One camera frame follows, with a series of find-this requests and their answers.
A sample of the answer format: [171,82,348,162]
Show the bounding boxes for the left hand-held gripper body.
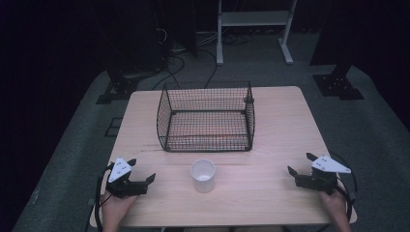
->
[105,157,150,199]

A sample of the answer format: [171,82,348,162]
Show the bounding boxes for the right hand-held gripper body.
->
[294,155,352,196]

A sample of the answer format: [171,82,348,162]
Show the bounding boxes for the white cup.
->
[190,158,217,193]

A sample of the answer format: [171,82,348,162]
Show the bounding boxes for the black wire mesh basket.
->
[156,80,256,153]

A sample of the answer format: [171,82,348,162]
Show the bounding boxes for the person's left hand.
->
[101,191,138,224]

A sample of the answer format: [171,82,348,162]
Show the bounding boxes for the person's right hand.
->
[318,186,350,222]

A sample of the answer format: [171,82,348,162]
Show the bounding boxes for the black metal stand base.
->
[95,68,140,105]
[311,63,366,102]

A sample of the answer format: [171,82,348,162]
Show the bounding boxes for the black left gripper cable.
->
[94,162,114,232]

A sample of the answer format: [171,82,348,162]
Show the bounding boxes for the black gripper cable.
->
[94,162,114,232]
[328,151,359,221]

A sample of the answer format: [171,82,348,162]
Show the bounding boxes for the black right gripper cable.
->
[328,151,359,221]

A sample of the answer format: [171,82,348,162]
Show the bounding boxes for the black floor cables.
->
[150,27,220,92]

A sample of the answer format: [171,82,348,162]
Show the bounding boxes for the white metal desk frame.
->
[216,0,298,67]

